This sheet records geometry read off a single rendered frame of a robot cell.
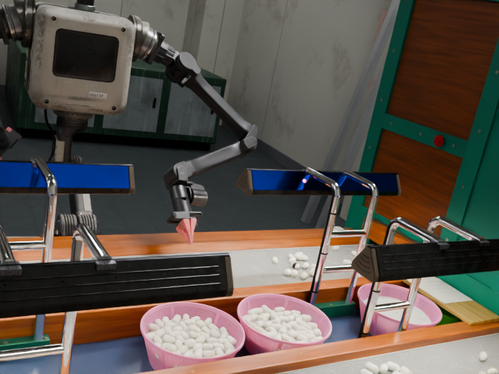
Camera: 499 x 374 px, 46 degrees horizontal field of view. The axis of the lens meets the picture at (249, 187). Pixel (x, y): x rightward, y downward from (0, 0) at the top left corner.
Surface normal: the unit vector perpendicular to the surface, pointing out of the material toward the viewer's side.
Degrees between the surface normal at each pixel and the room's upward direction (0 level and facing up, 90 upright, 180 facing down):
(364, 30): 90
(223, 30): 90
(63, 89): 90
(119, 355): 0
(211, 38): 90
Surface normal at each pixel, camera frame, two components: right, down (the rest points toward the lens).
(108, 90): 0.40, 0.33
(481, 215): -0.85, -0.01
